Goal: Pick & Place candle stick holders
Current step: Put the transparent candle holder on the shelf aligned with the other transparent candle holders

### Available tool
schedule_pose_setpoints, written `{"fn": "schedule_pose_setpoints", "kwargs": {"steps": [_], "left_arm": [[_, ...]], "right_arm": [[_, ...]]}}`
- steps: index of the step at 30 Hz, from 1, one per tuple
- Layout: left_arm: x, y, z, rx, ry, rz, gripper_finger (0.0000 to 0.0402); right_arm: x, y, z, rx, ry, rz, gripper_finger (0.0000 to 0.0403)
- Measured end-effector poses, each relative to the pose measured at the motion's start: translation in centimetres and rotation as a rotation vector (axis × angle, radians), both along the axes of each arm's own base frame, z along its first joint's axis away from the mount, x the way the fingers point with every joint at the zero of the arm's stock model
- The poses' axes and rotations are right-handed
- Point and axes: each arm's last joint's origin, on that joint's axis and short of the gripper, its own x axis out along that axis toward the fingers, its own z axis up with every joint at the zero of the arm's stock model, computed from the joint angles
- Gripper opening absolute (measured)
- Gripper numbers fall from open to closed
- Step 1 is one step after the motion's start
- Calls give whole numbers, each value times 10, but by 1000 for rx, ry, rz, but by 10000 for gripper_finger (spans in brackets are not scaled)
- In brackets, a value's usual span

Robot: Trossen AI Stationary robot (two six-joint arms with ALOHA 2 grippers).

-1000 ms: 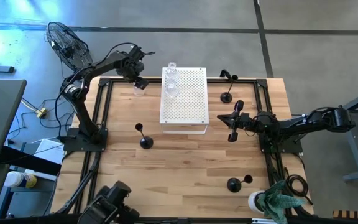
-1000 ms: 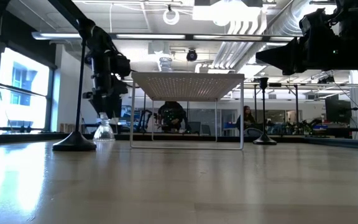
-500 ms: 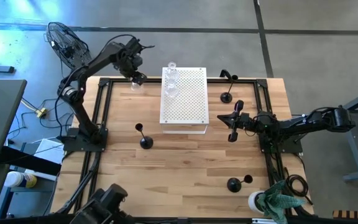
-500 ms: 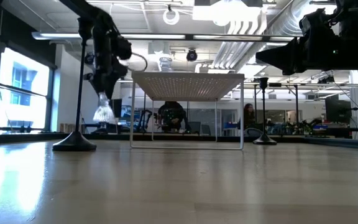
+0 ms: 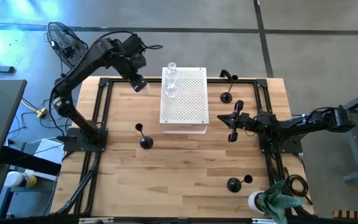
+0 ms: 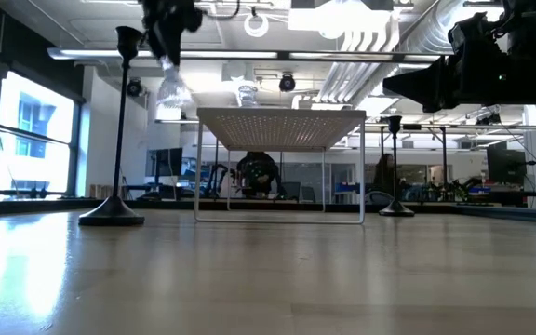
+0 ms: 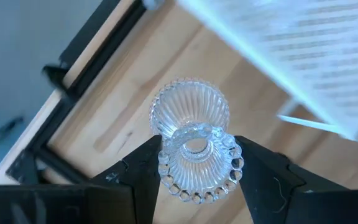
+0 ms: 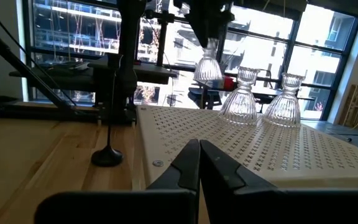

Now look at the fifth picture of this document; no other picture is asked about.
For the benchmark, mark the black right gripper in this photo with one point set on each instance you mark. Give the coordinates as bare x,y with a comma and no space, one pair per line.
234,136

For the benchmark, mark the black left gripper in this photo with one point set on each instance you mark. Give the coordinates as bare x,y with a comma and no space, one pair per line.
130,73

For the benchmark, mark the clear glass candle holder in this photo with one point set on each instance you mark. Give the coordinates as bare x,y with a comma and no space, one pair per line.
144,89
171,89
171,71

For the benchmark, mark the black metal candlestick holder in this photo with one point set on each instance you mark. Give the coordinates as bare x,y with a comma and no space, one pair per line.
234,184
226,97
146,142

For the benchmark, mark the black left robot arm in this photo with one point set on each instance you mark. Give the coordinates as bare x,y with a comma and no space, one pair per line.
73,71

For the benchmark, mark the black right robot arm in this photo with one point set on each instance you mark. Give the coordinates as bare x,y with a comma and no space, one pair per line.
322,119

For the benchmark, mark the white perforated metal shelf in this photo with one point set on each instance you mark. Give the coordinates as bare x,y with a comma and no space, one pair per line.
185,102

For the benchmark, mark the white plant pot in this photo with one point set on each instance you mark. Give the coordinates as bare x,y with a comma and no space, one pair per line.
253,201

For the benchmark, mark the green cloth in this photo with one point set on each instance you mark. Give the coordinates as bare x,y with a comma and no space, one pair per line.
275,202

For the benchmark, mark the yellow power strip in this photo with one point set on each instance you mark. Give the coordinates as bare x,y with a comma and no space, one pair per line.
42,112

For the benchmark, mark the white paper sheet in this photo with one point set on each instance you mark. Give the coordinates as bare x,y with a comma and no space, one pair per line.
50,151

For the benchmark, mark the white bottle yellow label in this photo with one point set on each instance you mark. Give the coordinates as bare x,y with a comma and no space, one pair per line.
20,180

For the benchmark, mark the striped wooden slat panel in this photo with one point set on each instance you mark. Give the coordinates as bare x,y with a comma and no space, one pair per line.
354,214

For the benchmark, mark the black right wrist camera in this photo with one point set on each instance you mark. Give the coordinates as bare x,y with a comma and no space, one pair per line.
245,118

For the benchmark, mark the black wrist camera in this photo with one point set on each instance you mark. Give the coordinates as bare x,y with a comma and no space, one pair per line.
245,118
139,61

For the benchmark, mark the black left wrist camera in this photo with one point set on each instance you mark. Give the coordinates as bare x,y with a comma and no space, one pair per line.
139,61

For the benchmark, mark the black aluminium table frame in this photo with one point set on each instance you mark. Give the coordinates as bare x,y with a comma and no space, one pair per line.
247,81

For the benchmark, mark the black desk leg frame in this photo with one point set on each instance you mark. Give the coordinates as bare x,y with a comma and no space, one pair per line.
26,161

